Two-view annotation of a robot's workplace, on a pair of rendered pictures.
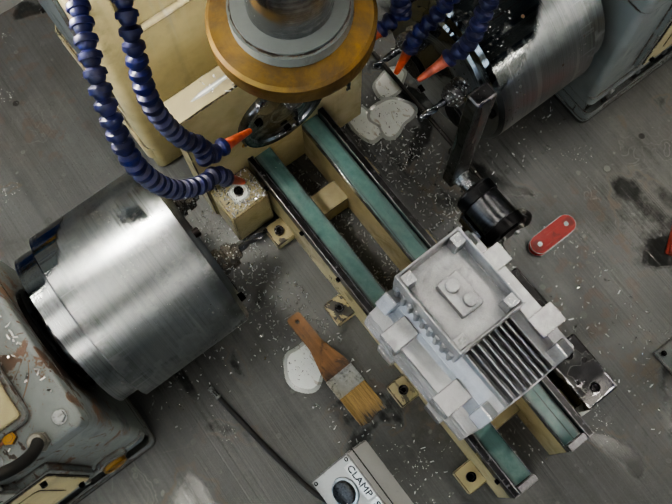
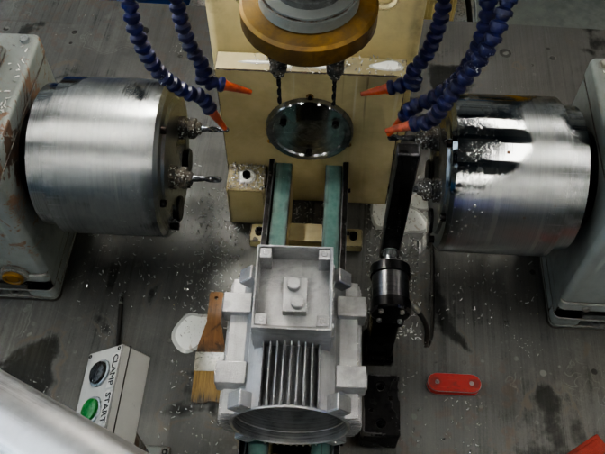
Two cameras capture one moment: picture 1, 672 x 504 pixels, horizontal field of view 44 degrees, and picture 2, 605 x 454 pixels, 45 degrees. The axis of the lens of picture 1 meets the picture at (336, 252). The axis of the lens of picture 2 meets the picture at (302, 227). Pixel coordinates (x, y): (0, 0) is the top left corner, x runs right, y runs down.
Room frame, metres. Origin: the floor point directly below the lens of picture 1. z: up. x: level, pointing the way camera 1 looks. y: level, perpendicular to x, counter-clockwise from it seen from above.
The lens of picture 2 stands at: (-0.13, -0.42, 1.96)
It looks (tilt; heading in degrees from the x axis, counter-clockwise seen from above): 57 degrees down; 38
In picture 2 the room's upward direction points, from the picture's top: straight up
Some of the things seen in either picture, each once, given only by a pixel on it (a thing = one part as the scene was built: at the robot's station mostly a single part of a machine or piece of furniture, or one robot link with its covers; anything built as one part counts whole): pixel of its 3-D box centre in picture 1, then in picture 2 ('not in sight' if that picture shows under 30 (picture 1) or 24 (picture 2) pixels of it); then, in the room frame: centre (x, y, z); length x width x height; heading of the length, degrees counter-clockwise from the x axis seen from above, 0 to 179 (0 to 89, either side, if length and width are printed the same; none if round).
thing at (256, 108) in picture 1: (284, 111); (309, 131); (0.52, 0.06, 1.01); 0.15 x 0.02 x 0.15; 125
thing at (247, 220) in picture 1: (243, 203); (248, 193); (0.44, 0.14, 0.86); 0.07 x 0.06 x 0.12; 125
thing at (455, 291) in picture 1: (455, 296); (293, 298); (0.22, -0.14, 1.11); 0.12 x 0.11 x 0.07; 36
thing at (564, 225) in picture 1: (551, 235); (453, 384); (0.37, -0.35, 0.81); 0.09 x 0.03 x 0.02; 125
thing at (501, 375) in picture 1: (466, 335); (293, 356); (0.18, -0.17, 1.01); 0.20 x 0.19 x 0.19; 36
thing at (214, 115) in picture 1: (260, 92); (311, 120); (0.57, 0.10, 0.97); 0.30 x 0.11 x 0.34; 125
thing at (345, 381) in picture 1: (332, 366); (212, 345); (0.18, 0.01, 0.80); 0.21 x 0.05 x 0.01; 36
